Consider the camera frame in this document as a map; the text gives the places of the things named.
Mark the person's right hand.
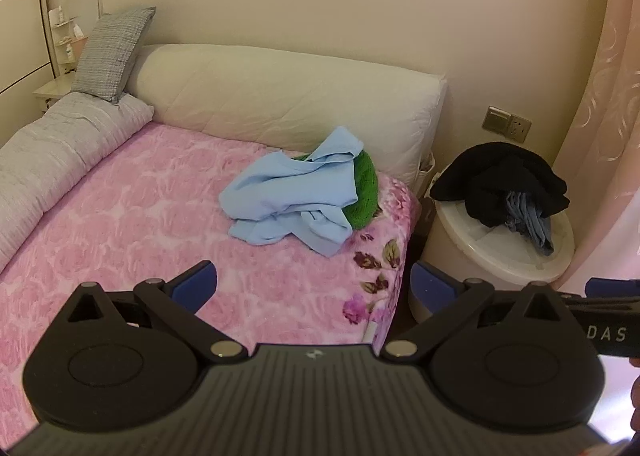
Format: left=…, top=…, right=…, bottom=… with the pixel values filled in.
left=628, top=356, right=640, bottom=433

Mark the cream dressing table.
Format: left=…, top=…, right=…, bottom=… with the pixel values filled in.
left=32, top=73, right=77, bottom=112

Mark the cream wardrobe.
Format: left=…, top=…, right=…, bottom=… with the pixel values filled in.
left=0, top=0, right=57, bottom=149

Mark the white padded headboard cushion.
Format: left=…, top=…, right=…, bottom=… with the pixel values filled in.
left=120, top=43, right=449, bottom=187

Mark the white round laundry bin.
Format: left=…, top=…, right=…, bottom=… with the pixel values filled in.
left=407, top=198, right=576, bottom=325

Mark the light blue sweatshirt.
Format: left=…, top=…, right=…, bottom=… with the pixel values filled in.
left=220, top=126, right=364, bottom=258

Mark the blue-grey garment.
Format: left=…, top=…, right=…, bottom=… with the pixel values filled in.
left=505, top=191, right=556, bottom=257

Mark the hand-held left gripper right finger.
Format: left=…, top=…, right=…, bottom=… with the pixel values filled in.
left=381, top=261, right=569, bottom=363

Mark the white bedside pouch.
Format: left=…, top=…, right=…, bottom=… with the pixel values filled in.
left=414, top=151, right=437, bottom=199

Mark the vanity shelf with bottles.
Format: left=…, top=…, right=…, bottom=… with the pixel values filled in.
left=47, top=6, right=90, bottom=77

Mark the green knit garment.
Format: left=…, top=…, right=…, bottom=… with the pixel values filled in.
left=292, top=150, right=382, bottom=231

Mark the wall power socket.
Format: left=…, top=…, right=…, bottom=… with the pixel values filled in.
left=481, top=105, right=532, bottom=145

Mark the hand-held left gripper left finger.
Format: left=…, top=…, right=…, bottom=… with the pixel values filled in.
left=66, top=260, right=247, bottom=363

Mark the grey ribbed quilt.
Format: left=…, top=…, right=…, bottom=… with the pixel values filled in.
left=0, top=92, right=156, bottom=273

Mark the pink floral blanket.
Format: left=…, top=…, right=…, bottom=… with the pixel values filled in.
left=0, top=121, right=424, bottom=439

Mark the pink patterned curtain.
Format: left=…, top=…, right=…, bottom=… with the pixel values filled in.
left=552, top=0, right=640, bottom=297

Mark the black garment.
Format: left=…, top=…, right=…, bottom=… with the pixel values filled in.
left=430, top=141, right=571, bottom=228

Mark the grey checked pillow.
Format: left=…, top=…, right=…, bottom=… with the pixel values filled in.
left=70, top=6, right=157, bottom=104

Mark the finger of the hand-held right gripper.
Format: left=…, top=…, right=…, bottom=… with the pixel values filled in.
left=557, top=277, right=640, bottom=311

